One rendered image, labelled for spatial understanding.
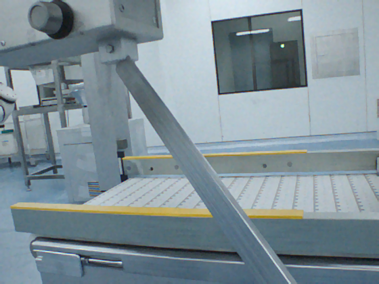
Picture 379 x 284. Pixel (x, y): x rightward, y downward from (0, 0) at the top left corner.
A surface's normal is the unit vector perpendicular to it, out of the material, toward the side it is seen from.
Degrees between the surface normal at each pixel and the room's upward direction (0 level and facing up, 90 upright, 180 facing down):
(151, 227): 90
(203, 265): 90
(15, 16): 90
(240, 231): 87
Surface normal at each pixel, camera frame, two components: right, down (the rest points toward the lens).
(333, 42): -0.22, 0.18
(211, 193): -0.80, 0.13
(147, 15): 0.94, -0.04
